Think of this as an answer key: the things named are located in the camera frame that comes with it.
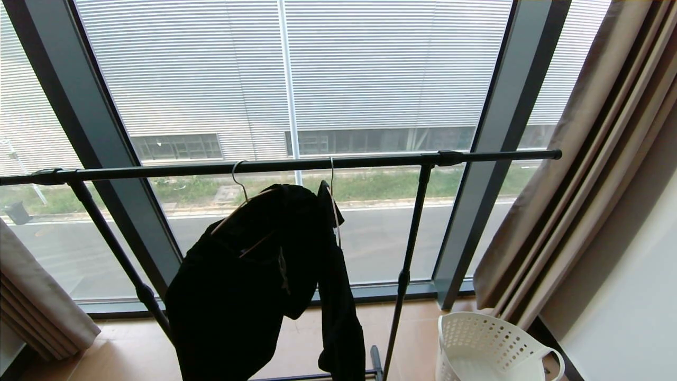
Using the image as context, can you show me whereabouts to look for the pink clothes hanger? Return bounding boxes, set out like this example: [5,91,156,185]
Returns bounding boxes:
[210,160,285,260]
[325,157,343,250]

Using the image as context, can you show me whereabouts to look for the black garment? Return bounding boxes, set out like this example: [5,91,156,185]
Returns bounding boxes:
[316,179,367,381]

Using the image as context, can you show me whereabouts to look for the black shorts with white stripes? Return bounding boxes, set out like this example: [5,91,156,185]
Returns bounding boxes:
[164,183,325,381]

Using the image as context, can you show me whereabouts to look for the black clothes rack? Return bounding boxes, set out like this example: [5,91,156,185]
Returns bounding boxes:
[0,150,563,381]

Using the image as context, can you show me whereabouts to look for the white laundry basket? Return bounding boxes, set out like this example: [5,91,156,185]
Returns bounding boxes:
[435,311,566,381]

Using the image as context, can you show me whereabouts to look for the window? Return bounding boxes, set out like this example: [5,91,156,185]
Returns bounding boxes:
[0,0,614,318]

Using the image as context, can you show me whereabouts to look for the brown curtain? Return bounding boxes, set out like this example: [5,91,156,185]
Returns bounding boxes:
[472,0,677,331]
[0,218,102,362]

